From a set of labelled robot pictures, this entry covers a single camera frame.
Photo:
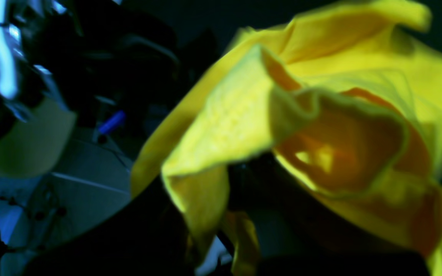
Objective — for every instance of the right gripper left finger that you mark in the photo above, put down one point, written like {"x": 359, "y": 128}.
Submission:
{"x": 146, "y": 238}

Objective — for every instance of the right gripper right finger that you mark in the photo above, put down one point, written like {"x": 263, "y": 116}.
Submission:
{"x": 298, "y": 236}

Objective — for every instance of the yellow t-shirt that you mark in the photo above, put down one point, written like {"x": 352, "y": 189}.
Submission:
{"x": 313, "y": 134}

